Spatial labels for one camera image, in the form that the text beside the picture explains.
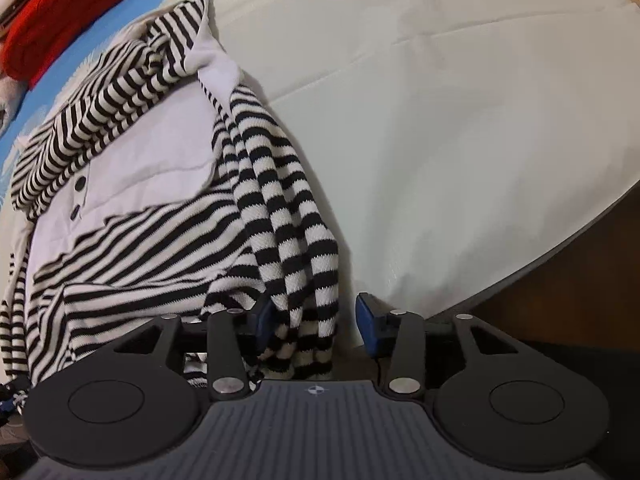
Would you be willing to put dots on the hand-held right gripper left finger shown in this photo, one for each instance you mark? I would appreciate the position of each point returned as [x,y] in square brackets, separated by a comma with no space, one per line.
[262,322]

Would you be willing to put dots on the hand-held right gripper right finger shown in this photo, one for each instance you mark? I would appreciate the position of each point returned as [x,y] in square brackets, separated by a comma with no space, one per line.
[367,325]

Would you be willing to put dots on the black white striped hoodie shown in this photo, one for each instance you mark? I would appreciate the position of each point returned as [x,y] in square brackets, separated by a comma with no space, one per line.
[150,160]

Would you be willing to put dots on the blue patterned bed sheet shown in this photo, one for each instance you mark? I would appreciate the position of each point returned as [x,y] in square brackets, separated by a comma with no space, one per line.
[450,135]

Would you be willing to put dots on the cream folded blanket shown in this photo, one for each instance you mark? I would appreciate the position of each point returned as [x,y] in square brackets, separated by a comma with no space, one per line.
[6,105]

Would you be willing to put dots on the red folded blanket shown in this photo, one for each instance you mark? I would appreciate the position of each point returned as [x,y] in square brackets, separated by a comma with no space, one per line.
[65,15]

